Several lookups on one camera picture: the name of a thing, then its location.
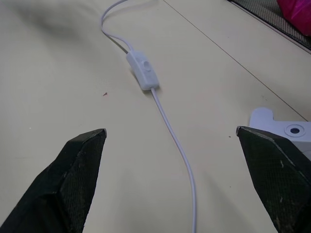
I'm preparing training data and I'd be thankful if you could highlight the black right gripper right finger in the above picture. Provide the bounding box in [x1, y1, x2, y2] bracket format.
[236, 125, 311, 233]

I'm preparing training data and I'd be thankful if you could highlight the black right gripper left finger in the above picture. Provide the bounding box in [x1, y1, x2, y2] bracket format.
[0, 128, 108, 233]

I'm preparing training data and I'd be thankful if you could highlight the black mesh tray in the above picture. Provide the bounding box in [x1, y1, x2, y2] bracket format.
[227, 0, 311, 54]

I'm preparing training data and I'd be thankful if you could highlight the pink plastic bag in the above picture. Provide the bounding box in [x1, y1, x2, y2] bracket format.
[276, 0, 311, 36]

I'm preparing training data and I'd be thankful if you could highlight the white plastic bracket with hole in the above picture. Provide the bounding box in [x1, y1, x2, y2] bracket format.
[248, 106, 311, 160]

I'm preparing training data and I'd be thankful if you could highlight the white cable with inline switch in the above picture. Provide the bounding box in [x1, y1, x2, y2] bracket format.
[101, 0, 197, 233]

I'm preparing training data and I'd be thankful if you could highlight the white inline cord switch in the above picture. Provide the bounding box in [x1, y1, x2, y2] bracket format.
[125, 50, 160, 91]

